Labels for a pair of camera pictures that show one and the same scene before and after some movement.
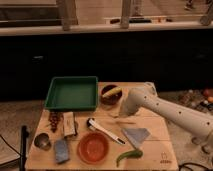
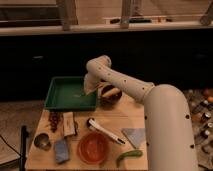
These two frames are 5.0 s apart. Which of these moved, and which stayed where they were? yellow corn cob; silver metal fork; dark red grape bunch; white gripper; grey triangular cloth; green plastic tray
Moved: white gripper; silver metal fork
Stayed: grey triangular cloth; dark red grape bunch; yellow corn cob; green plastic tray
